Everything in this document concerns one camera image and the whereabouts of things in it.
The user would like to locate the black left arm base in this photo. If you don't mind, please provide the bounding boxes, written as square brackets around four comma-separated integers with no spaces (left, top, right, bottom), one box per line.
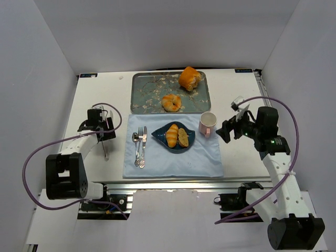
[77,184,131,221]

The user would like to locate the light blue cloth placemat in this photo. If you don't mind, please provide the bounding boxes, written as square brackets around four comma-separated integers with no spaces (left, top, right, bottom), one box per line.
[122,113,224,179]

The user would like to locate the blue shell-shaped plate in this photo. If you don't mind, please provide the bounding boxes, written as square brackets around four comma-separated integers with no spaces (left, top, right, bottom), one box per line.
[151,121,196,153]

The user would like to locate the pink and white mug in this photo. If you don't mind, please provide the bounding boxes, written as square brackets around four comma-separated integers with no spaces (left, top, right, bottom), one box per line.
[198,111,217,138]

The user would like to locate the floral metal tray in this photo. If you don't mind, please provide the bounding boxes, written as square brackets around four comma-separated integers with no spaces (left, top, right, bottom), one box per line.
[130,71,212,114]

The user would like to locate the silver spoon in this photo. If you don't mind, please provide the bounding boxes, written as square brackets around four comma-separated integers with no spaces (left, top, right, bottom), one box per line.
[132,132,140,166]

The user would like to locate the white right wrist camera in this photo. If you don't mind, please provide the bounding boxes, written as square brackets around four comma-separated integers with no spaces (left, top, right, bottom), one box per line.
[231,96,250,122]

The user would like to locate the seeded bread slice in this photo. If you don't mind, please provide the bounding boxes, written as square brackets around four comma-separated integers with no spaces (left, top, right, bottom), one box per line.
[178,128,189,148]

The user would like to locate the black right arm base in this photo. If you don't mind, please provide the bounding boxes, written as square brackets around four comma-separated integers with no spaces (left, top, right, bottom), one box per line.
[213,182,264,223]

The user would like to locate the silver fork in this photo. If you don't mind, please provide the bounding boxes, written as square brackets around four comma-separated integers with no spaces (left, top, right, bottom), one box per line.
[136,127,143,166]

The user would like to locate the ring-shaped croissant bread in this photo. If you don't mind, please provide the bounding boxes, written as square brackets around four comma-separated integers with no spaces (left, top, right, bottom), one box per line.
[161,94,182,112]

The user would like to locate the striped orange bread roll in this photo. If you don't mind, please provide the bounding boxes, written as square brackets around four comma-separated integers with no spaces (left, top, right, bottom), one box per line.
[165,124,179,148]

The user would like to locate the silver knife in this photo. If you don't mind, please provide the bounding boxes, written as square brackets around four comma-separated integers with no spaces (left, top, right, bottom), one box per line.
[140,126,148,169]

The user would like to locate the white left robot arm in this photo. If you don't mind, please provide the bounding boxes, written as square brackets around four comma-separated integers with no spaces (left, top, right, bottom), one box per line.
[46,106,116,200]

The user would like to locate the large orange bread loaf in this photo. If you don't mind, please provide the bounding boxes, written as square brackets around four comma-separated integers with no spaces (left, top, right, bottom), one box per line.
[178,66,202,91]

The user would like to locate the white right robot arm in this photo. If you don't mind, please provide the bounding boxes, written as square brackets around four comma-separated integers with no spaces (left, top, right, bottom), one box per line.
[216,107,325,250]

